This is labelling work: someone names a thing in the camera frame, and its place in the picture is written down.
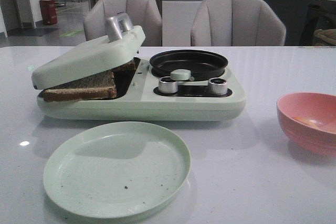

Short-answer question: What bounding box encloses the black round frying pan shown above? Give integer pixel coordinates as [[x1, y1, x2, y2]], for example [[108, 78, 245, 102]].
[[150, 49, 228, 81]]

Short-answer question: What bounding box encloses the red bin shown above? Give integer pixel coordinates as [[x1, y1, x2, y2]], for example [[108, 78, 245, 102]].
[[39, 0, 57, 25]]

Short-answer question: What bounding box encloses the pink bowl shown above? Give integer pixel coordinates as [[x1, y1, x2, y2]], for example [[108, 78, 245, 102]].
[[277, 92, 335, 157]]

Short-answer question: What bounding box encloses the mint green round plate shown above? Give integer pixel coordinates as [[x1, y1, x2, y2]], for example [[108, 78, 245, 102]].
[[43, 122, 191, 221]]

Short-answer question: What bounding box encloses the left silver control knob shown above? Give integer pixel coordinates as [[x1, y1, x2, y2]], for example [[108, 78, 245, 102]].
[[158, 77, 178, 94]]

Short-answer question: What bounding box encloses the orange shrimp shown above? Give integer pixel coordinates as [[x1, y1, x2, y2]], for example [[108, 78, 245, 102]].
[[292, 116, 321, 130]]

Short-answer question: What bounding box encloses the dark kitchen counter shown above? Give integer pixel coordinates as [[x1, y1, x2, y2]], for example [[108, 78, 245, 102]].
[[264, 0, 335, 46]]

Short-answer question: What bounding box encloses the white refrigerator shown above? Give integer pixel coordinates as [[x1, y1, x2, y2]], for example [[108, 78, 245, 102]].
[[162, 0, 203, 46]]

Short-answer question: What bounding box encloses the right silver control knob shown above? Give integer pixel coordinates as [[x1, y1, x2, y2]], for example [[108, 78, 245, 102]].
[[207, 78, 228, 95]]

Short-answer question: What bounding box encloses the silver control knob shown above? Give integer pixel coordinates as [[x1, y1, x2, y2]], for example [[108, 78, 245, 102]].
[[158, 77, 178, 94], [207, 78, 228, 95]]

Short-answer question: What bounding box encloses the mint green breakfast maker base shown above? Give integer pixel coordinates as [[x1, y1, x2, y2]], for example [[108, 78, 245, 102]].
[[37, 56, 246, 121]]

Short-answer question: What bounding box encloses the right grey upholstered chair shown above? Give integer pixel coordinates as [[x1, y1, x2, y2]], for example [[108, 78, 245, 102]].
[[191, 0, 286, 46]]

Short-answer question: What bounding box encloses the mint green sandwich maker lid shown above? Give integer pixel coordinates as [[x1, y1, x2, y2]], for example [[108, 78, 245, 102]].
[[32, 13, 145, 90]]

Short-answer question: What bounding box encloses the grey upholstered chair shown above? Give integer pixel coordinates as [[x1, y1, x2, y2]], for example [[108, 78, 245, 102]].
[[83, 0, 162, 47], [191, 0, 286, 46]]

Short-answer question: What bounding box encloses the white bread slice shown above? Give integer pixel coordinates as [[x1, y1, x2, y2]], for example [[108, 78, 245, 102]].
[[111, 59, 137, 72], [40, 70, 117, 102]]

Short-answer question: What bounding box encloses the left grey upholstered chair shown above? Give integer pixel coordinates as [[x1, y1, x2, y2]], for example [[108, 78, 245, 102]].
[[83, 0, 162, 47]]

